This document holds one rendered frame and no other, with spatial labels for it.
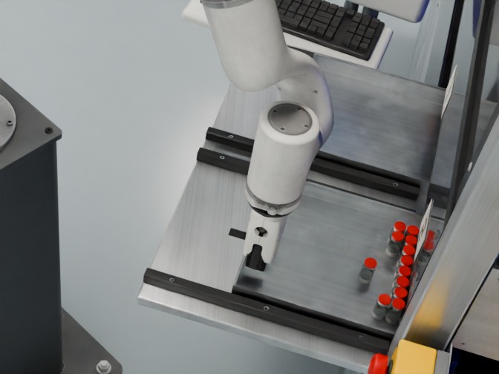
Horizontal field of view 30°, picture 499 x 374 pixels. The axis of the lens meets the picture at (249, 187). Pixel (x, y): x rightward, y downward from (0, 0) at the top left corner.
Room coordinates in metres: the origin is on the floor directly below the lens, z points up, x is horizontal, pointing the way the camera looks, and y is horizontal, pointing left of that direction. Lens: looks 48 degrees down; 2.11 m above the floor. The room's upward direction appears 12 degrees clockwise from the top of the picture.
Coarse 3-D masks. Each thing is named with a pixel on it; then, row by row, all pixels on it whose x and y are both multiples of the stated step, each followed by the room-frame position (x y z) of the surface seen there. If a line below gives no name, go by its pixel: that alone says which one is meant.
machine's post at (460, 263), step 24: (480, 168) 0.78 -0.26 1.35; (480, 192) 0.76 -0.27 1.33; (456, 216) 0.79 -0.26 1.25; (480, 216) 0.76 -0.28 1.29; (456, 240) 0.76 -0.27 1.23; (480, 240) 0.76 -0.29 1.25; (432, 264) 0.79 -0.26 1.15; (456, 264) 0.76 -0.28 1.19; (480, 264) 0.76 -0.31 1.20; (432, 288) 0.76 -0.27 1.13; (456, 288) 0.76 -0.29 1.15; (408, 312) 0.79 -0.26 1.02; (432, 312) 0.76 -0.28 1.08; (456, 312) 0.76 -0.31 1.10; (408, 336) 0.76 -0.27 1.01; (432, 336) 0.76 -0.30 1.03
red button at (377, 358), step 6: (378, 354) 0.72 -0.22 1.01; (372, 360) 0.71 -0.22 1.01; (378, 360) 0.71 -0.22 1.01; (384, 360) 0.71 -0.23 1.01; (372, 366) 0.70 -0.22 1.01; (378, 366) 0.70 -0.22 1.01; (384, 366) 0.70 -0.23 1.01; (372, 372) 0.70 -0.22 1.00; (378, 372) 0.70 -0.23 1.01; (384, 372) 0.70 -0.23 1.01
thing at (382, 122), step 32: (320, 64) 1.45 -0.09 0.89; (352, 64) 1.44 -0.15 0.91; (352, 96) 1.38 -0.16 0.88; (384, 96) 1.40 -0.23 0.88; (416, 96) 1.42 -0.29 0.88; (352, 128) 1.30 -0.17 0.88; (384, 128) 1.31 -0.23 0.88; (416, 128) 1.33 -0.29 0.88; (352, 160) 1.18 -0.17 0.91; (384, 160) 1.23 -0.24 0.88; (416, 160) 1.25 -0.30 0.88
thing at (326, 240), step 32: (320, 192) 1.10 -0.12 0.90; (288, 224) 1.03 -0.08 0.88; (320, 224) 1.04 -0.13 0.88; (352, 224) 1.06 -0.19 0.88; (384, 224) 1.07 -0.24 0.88; (416, 224) 1.08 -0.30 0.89; (288, 256) 0.96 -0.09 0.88; (320, 256) 0.98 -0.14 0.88; (352, 256) 0.99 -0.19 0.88; (384, 256) 1.00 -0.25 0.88; (256, 288) 0.88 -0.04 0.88; (288, 288) 0.90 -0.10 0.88; (320, 288) 0.91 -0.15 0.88; (352, 288) 0.92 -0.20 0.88; (384, 288) 0.94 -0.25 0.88; (320, 320) 0.84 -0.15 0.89; (352, 320) 0.84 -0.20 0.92; (384, 320) 0.87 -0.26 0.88
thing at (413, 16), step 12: (348, 0) 1.79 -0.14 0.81; (360, 0) 1.79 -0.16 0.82; (372, 0) 1.78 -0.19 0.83; (384, 0) 1.78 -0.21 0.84; (396, 0) 1.77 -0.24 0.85; (408, 0) 1.76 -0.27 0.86; (420, 0) 1.76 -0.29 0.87; (384, 12) 1.78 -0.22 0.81; (396, 12) 1.77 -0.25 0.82; (408, 12) 1.76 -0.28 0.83; (420, 12) 1.76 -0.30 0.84
